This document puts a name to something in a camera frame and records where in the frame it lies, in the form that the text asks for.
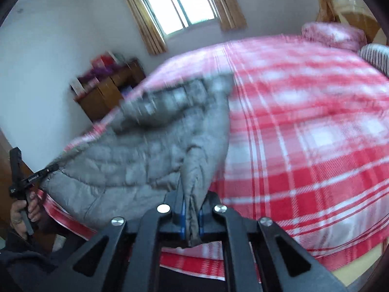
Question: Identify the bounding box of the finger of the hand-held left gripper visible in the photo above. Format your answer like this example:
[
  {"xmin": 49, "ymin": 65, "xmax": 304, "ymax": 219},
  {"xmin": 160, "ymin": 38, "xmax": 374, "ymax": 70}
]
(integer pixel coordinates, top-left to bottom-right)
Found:
[{"xmin": 39, "ymin": 163, "xmax": 60, "ymax": 179}]

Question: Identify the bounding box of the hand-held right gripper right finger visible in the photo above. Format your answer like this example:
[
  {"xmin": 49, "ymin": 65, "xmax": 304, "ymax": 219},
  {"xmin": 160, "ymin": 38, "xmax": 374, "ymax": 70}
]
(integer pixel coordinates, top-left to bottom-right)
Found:
[{"xmin": 199, "ymin": 192, "xmax": 350, "ymax": 292}]

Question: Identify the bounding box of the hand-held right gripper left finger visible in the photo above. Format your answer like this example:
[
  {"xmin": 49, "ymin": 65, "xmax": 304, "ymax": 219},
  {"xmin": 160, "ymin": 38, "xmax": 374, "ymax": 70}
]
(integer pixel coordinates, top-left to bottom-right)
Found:
[{"xmin": 39, "ymin": 189, "xmax": 186, "ymax": 292}]

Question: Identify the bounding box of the grey puffer jacket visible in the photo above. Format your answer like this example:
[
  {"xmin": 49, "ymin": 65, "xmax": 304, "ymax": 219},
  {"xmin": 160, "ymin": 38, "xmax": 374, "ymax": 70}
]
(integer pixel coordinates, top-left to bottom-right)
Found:
[{"xmin": 39, "ymin": 73, "xmax": 234, "ymax": 247}]

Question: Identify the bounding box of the person's left forearm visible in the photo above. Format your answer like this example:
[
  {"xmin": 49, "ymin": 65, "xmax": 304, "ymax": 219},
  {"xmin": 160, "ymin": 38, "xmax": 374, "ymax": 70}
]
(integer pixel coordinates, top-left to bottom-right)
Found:
[{"xmin": 0, "ymin": 228, "xmax": 72, "ymax": 292}]

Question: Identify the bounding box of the person's left hand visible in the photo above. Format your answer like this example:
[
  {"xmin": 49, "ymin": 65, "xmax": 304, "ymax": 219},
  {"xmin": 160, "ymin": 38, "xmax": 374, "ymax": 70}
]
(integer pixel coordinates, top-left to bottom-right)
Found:
[{"xmin": 10, "ymin": 199, "xmax": 43, "ymax": 241}]

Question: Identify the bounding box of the white cardboard box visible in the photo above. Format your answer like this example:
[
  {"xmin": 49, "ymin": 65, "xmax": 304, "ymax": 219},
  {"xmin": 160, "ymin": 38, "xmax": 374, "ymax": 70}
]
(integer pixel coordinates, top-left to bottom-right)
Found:
[{"xmin": 70, "ymin": 77, "xmax": 84, "ymax": 97}]

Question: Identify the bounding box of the brown wooden desk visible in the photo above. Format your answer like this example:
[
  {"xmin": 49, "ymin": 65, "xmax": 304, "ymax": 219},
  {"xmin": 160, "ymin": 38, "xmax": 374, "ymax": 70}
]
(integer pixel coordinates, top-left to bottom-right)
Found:
[{"xmin": 73, "ymin": 59, "xmax": 146, "ymax": 122}]

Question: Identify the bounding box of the purple puffer jacket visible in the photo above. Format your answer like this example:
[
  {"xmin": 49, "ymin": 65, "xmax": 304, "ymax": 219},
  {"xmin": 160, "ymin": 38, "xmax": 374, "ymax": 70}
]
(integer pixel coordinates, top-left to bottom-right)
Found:
[{"xmin": 80, "ymin": 65, "xmax": 116, "ymax": 81}]

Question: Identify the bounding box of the red cardboard box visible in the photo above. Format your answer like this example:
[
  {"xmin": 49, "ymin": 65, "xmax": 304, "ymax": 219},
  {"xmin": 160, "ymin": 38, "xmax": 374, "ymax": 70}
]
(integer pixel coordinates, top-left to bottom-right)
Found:
[{"xmin": 91, "ymin": 54, "xmax": 117, "ymax": 67}]

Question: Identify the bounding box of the bed with red plaid sheet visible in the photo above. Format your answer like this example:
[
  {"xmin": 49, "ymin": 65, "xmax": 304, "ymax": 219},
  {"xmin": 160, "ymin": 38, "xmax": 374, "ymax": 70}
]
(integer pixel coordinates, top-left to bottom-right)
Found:
[{"xmin": 43, "ymin": 35, "xmax": 389, "ymax": 280}]

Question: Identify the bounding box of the sliding glass window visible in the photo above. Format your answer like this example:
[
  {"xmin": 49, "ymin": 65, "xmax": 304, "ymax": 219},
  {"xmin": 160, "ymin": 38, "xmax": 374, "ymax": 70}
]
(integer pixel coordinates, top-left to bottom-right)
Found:
[{"xmin": 134, "ymin": 0, "xmax": 219, "ymax": 37}]

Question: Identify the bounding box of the pink floral quilt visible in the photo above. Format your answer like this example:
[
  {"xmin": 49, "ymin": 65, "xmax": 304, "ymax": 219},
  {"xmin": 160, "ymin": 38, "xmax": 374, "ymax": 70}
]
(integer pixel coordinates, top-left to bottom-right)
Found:
[{"xmin": 301, "ymin": 21, "xmax": 368, "ymax": 52}]

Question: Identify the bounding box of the striped pillow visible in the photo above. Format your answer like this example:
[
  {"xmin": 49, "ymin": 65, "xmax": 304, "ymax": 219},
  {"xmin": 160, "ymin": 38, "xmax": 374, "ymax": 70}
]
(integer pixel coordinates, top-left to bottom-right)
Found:
[{"xmin": 358, "ymin": 43, "xmax": 389, "ymax": 78}]

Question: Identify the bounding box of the light wooden headboard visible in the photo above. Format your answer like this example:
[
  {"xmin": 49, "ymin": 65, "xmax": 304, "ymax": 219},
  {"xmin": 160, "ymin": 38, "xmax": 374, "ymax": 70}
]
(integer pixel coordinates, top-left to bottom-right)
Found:
[{"xmin": 331, "ymin": 0, "xmax": 383, "ymax": 45}]

